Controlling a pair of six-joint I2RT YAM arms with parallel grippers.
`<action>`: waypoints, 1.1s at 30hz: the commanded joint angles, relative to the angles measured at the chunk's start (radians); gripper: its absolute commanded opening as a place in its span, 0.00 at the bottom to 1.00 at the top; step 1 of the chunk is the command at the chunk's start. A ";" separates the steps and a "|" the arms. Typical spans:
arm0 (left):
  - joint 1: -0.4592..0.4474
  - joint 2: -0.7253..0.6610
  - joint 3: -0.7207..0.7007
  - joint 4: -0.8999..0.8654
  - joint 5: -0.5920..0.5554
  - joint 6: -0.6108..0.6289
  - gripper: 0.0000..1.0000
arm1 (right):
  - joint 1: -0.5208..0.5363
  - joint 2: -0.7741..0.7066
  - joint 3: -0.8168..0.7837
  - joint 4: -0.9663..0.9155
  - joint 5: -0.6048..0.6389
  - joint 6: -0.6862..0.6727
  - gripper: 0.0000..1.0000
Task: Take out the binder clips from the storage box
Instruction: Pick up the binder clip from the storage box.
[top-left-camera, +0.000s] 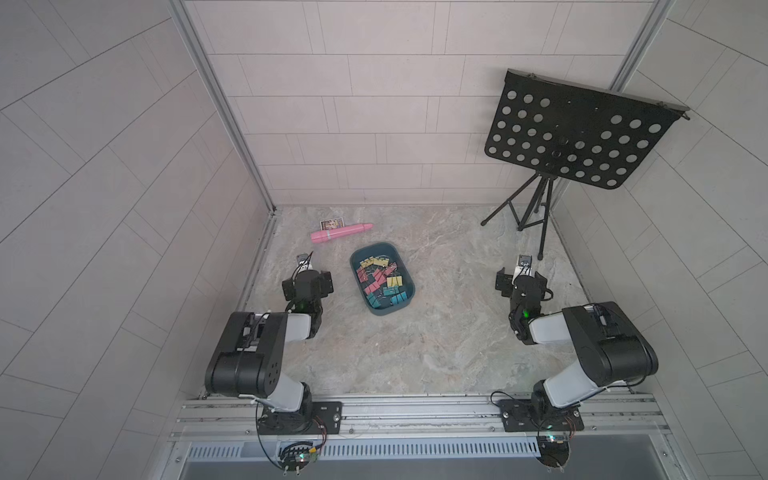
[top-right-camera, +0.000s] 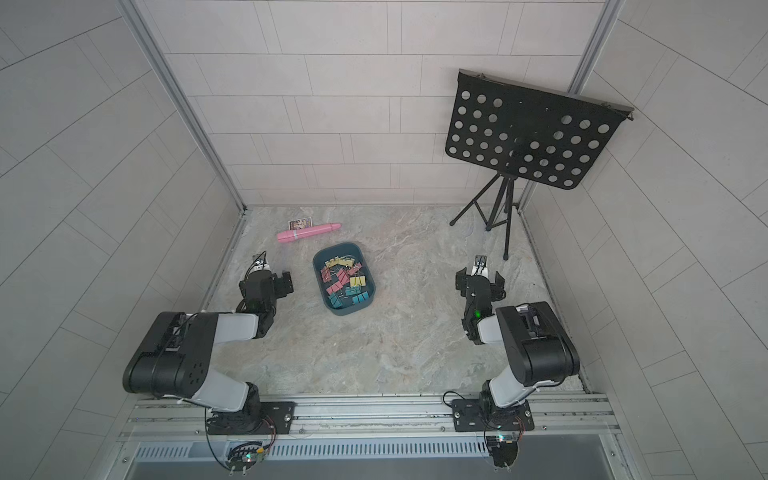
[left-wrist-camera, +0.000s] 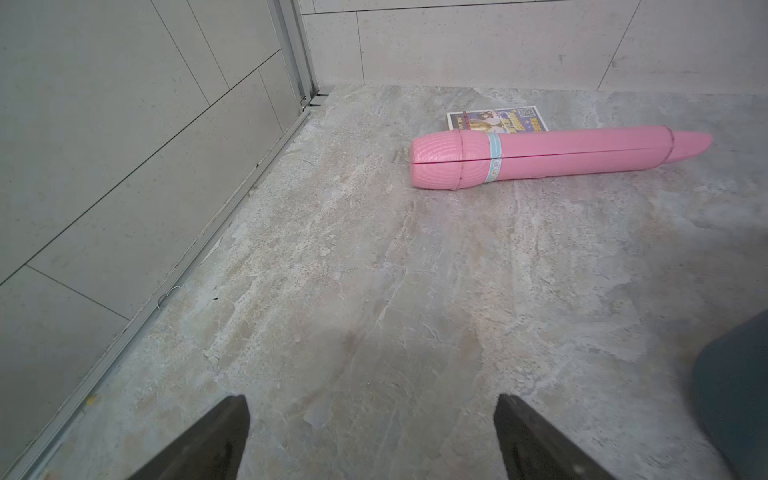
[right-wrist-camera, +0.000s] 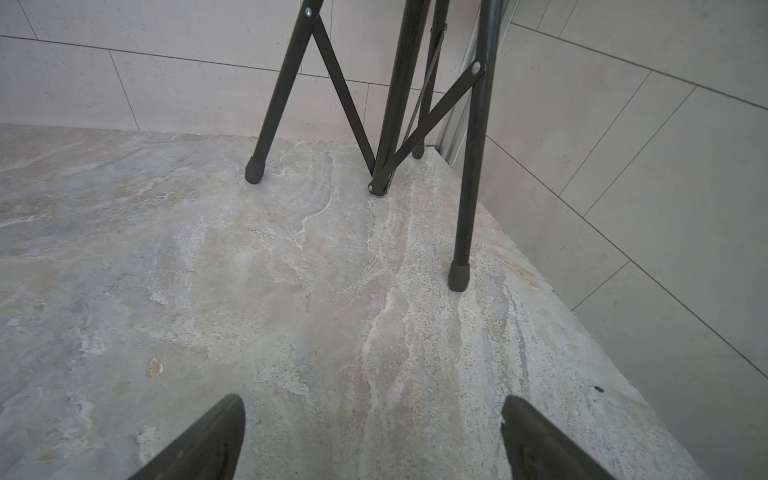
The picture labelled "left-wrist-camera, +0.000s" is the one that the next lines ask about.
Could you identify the colourful printed card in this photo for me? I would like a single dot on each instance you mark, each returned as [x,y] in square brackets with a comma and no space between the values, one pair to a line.
[499,120]

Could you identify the pink plastic tube case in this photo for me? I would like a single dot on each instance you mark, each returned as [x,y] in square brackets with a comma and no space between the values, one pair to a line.
[460,159]

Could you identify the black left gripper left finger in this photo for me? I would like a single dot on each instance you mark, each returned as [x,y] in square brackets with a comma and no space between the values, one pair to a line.
[212,448]

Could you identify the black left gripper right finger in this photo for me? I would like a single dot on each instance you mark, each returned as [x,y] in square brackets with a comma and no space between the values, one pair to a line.
[533,448]

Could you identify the teal plastic storage box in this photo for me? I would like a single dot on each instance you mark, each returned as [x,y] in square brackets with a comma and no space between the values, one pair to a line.
[729,392]

